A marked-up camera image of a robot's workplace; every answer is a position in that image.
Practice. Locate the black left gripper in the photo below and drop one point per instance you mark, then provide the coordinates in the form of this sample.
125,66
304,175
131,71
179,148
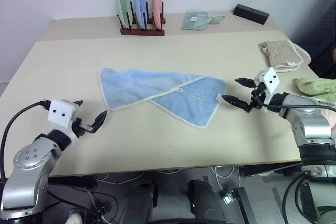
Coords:
78,127

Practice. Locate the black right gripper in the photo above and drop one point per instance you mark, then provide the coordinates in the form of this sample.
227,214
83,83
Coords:
258,95

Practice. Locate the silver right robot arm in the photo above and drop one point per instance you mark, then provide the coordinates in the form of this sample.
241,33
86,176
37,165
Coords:
312,127

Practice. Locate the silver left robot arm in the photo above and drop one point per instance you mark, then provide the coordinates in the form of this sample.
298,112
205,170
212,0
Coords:
31,161

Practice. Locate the light blue towel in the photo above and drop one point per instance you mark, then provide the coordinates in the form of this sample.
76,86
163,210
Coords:
157,90

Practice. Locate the light green towel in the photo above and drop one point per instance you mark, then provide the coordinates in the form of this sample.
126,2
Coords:
315,87

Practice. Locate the small pale green tag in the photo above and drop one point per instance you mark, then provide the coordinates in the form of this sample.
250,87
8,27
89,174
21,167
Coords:
218,19

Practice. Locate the black rectangular box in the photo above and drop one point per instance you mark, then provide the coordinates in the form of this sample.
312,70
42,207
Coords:
250,13

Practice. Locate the teal folded cloth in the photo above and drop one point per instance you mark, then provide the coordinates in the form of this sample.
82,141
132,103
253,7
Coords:
195,21

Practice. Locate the dark wooden plate rack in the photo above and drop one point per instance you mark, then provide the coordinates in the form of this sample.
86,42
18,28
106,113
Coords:
143,31

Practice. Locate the dark chair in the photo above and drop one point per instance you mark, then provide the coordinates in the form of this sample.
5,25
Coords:
323,37

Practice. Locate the dark rounded shape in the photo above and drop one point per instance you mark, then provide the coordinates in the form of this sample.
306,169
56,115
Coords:
206,200
140,203

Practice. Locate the white caster wheel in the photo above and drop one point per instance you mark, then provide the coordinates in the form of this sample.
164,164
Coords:
75,219

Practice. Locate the small green circuit board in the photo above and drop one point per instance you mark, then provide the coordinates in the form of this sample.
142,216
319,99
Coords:
228,198

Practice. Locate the black metal bar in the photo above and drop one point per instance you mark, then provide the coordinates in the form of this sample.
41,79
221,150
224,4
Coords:
245,205

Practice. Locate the green plate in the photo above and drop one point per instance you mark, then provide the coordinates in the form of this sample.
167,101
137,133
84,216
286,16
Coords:
123,1

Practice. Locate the pink plate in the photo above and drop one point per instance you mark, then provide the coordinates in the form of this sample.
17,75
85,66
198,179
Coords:
157,1

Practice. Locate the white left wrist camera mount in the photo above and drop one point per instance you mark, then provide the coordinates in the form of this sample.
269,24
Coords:
61,112

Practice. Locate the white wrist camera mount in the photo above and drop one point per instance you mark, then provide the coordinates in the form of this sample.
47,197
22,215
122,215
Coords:
270,81
61,112

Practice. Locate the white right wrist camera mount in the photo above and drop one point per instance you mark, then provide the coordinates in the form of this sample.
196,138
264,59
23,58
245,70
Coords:
270,81

